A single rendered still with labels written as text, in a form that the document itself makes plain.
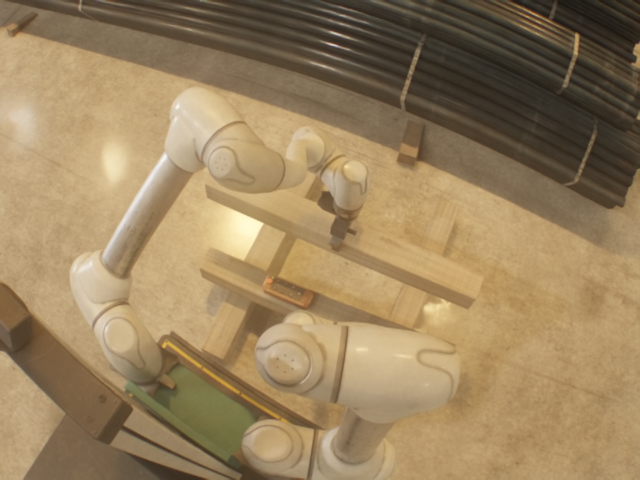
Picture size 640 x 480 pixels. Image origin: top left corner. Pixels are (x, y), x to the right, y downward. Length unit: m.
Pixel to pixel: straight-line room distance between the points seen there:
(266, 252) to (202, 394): 0.91
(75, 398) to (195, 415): 1.15
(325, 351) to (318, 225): 1.21
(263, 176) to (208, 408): 0.72
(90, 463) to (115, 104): 2.11
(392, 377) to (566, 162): 1.98
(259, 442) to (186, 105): 0.81
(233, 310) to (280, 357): 1.52
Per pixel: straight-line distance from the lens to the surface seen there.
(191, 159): 1.40
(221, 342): 2.35
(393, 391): 0.91
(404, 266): 2.05
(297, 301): 2.24
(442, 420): 2.44
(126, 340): 1.54
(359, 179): 1.76
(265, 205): 2.11
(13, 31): 4.06
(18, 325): 0.56
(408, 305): 2.43
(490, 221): 2.80
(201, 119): 1.37
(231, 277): 2.33
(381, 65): 2.71
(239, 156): 1.28
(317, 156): 1.81
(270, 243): 2.49
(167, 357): 1.77
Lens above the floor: 2.34
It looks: 62 degrees down
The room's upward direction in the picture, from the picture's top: 9 degrees clockwise
